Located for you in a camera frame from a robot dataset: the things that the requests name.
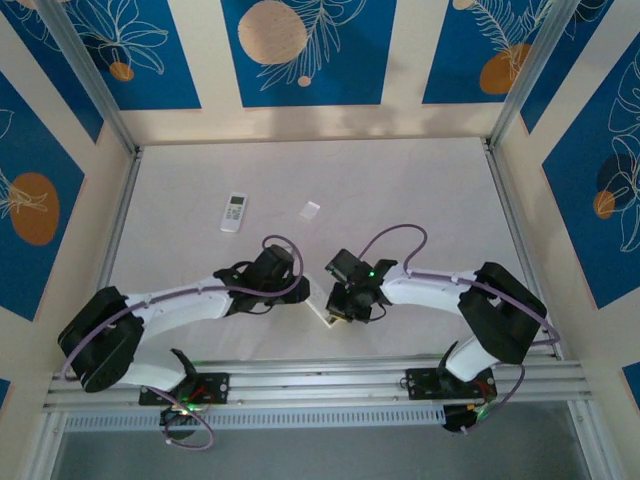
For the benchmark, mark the aluminium side rail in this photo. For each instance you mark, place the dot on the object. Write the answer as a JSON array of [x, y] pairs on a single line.
[[120, 210], [497, 175]]

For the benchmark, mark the aluminium frame post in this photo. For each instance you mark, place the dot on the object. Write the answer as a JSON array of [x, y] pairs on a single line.
[[90, 75], [530, 75]]

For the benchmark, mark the white remote battery cover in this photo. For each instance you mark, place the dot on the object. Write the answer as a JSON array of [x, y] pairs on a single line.
[[309, 210]]

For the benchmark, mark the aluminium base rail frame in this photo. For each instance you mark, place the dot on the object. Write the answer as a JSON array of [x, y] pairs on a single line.
[[325, 375]]

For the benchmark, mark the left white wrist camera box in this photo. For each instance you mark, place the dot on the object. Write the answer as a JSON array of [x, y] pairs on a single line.
[[288, 248]]

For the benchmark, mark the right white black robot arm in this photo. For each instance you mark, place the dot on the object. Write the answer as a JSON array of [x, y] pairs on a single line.
[[430, 295]]

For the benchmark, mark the short white remote control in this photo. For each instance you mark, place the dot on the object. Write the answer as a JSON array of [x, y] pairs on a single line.
[[234, 220]]

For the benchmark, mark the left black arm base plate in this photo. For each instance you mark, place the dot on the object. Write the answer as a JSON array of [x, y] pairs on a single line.
[[215, 387]]

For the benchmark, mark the black controller box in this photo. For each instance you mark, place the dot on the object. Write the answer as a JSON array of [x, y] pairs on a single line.
[[175, 425], [457, 420]]

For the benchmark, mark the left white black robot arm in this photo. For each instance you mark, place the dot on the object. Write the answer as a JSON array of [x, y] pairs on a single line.
[[175, 310]]

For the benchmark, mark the long white remote control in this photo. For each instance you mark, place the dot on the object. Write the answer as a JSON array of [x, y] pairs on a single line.
[[315, 304]]

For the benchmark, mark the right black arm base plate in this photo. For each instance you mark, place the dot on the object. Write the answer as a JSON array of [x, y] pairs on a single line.
[[420, 384]]

